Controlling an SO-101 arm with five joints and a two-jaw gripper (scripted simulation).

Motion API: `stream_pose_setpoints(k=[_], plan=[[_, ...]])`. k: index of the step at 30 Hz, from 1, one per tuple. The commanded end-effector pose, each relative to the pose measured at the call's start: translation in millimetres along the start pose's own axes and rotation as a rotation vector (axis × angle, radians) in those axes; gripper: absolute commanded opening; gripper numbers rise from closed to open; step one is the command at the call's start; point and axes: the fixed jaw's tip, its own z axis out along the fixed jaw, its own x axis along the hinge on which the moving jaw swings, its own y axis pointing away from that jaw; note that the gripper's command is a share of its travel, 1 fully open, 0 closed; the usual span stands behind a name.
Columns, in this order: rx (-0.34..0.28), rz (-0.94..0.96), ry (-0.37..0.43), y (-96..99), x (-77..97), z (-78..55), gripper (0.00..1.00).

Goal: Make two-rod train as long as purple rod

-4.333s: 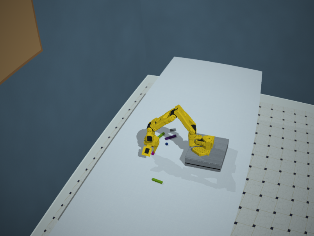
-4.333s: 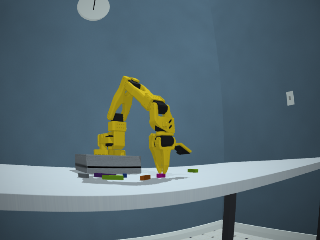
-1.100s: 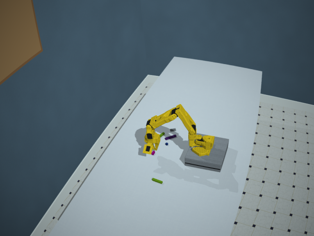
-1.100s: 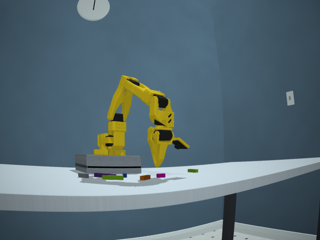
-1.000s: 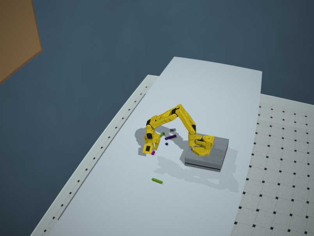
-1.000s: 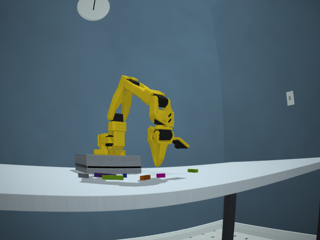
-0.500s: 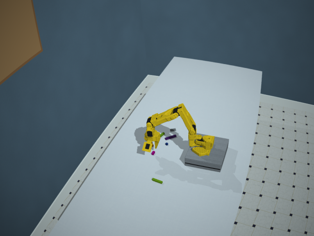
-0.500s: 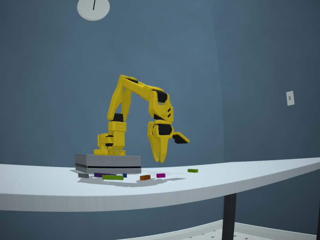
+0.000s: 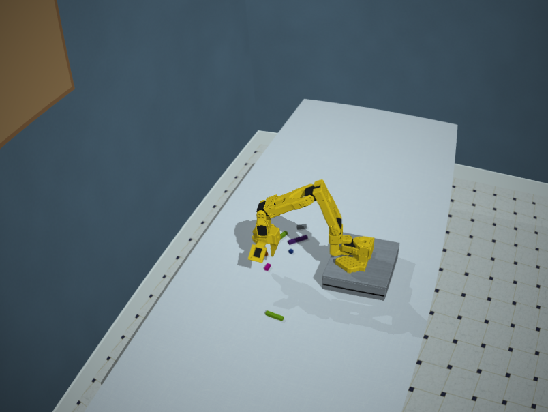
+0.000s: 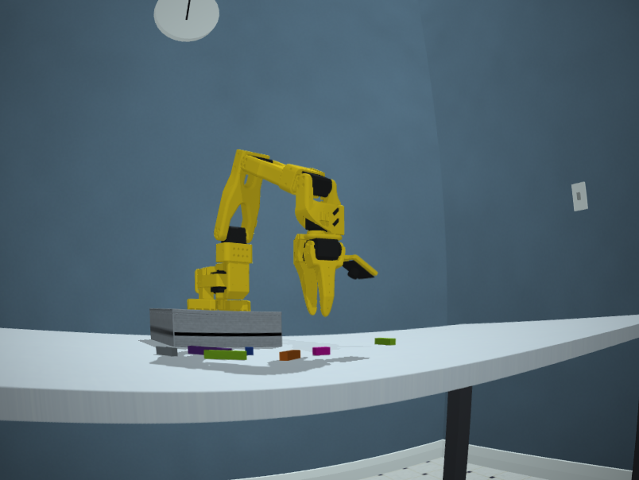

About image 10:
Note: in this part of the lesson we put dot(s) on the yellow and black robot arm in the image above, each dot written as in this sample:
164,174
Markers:
233,253

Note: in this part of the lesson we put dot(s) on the dark grey rod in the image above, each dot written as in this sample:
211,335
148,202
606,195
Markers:
168,351

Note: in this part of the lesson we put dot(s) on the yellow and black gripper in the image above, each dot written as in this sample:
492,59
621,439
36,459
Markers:
323,254

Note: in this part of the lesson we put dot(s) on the lime green rod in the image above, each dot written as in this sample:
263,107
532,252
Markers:
225,354
385,341

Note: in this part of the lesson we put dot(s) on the magenta rod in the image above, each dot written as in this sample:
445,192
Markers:
325,350

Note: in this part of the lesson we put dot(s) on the dark purple rod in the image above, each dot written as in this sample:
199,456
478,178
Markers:
200,349

